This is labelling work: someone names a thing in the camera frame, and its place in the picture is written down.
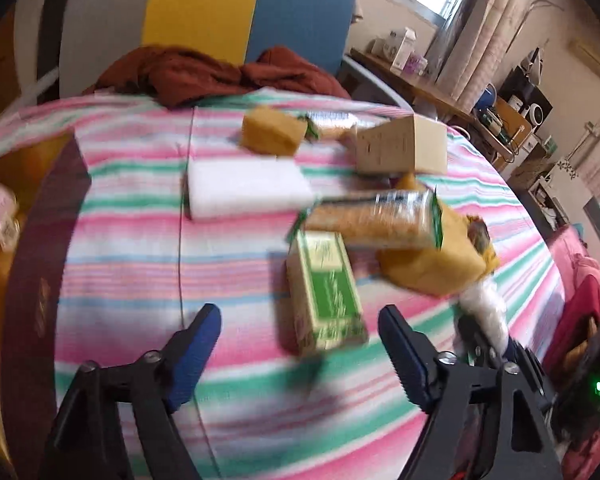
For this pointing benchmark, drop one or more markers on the green foil snack packet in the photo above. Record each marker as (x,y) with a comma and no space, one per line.
(332,121)

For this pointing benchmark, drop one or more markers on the green and white carton box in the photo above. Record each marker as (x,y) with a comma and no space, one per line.
(325,290)

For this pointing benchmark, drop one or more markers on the black box on shelf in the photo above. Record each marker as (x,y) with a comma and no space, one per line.
(522,85)

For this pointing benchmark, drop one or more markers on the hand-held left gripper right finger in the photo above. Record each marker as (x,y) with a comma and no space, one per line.
(407,360)

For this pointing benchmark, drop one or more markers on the wooden shelf cabinet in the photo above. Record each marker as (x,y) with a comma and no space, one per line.
(510,117)

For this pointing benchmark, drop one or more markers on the pink cloth pile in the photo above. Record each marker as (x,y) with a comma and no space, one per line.
(577,280)

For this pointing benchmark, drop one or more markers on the floral beige curtain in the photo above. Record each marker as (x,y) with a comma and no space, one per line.
(485,25)

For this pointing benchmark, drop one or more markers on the white plastic bag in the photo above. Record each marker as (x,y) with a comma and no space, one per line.
(485,307)

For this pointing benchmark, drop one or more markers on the white foam block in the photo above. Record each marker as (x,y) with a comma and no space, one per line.
(245,187)

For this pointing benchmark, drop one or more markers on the white round fan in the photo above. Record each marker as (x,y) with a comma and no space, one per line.
(537,112)

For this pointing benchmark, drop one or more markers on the yellow paper bag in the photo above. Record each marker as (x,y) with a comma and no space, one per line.
(430,267)

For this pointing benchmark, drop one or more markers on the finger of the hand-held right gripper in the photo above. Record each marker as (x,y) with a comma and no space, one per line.
(470,337)
(527,360)

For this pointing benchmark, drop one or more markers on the wooden desk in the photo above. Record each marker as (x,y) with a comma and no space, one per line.
(430,92)

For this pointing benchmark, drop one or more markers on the blue yellow grey chair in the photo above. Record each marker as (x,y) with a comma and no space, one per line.
(200,5)

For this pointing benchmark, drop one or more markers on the plain cardboard box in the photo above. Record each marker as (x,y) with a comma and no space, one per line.
(400,145)

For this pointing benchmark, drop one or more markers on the white leaf print cabinet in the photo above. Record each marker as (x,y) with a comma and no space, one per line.
(567,187)

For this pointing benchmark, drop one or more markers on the grey metal frame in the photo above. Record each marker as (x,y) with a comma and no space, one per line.
(377,87)

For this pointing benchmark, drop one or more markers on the rust brown cloth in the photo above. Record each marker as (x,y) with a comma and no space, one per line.
(190,72)

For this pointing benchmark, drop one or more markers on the clear cracker packet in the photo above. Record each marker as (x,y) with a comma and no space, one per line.
(375,220)

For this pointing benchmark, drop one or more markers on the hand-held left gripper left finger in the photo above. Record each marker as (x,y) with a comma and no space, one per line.
(192,360)

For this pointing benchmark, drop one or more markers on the yellow sponge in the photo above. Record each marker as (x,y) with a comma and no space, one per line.
(270,132)

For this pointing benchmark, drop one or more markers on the white tall carton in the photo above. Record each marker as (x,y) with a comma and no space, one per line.
(402,50)

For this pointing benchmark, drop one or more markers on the purple small box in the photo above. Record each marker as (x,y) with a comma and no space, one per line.
(415,65)

